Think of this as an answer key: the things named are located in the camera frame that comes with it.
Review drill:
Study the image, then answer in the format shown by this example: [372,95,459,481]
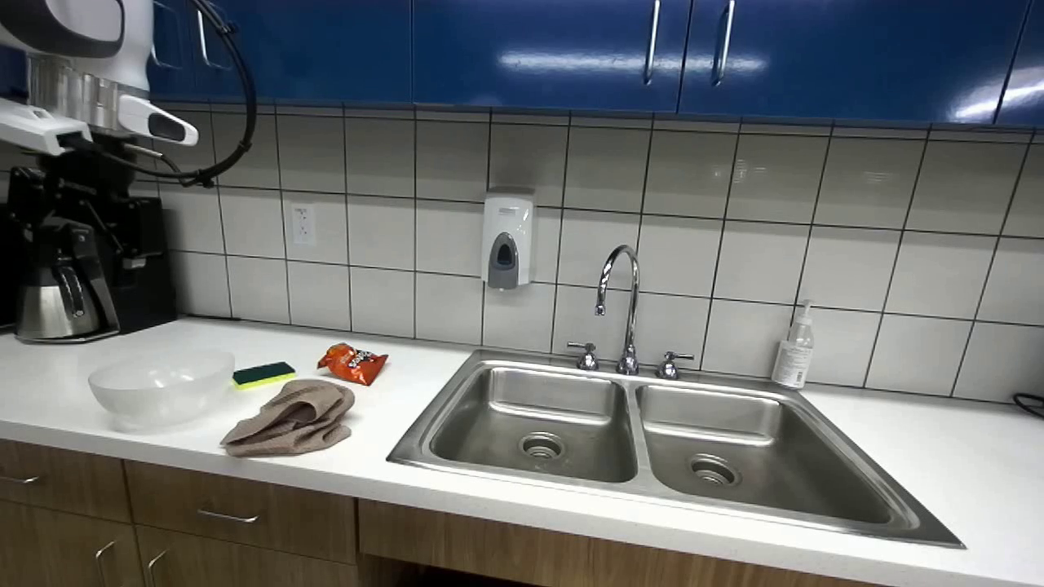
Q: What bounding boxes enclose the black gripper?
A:
[45,133,139,209]

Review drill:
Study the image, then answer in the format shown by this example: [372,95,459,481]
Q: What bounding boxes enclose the chrome gooseneck faucet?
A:
[591,241,645,378]

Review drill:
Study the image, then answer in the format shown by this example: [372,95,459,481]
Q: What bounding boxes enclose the orange snack packet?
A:
[312,340,392,389]

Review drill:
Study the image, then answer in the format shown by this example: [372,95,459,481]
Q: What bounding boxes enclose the wooden drawer front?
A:
[0,438,135,529]
[121,461,361,564]

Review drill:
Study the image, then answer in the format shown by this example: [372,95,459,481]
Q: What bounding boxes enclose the stainless steel double sink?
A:
[384,348,966,552]

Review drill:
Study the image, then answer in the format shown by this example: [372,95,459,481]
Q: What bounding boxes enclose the silver cabinet handle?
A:
[713,0,741,90]
[193,0,218,72]
[644,0,665,90]

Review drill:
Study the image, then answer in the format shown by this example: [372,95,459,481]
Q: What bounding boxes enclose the white wall soap dispenser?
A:
[479,192,539,295]

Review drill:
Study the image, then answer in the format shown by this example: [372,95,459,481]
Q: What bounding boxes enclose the blue upper cabinets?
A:
[147,0,1044,133]

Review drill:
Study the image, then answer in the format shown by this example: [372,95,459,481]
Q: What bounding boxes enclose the steel coffee carafe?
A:
[13,222,121,346]

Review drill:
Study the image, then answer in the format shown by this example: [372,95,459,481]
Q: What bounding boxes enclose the wooden sink front panel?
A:
[355,495,879,587]

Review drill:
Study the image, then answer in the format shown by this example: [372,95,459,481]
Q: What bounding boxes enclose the brown waffle towel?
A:
[218,376,360,461]

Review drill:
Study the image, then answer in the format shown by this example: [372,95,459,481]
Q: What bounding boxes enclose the clear plastic bowl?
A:
[86,343,238,431]

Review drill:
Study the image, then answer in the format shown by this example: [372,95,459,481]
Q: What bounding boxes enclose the wooden cabinet door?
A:
[135,526,361,587]
[0,500,145,587]

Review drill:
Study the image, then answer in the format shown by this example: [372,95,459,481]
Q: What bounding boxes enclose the black coffee maker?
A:
[0,159,180,343]

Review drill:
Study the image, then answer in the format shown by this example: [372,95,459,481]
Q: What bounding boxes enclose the white wall outlet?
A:
[283,196,321,253]

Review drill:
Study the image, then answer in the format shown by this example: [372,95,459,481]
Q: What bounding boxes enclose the green yellow sponge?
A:
[229,360,300,396]

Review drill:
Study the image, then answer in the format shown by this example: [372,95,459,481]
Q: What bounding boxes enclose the chrome faucet handle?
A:
[653,348,698,383]
[567,340,603,376]

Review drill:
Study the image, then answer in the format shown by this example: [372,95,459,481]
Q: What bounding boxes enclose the white soap pump bottle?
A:
[768,301,819,393]

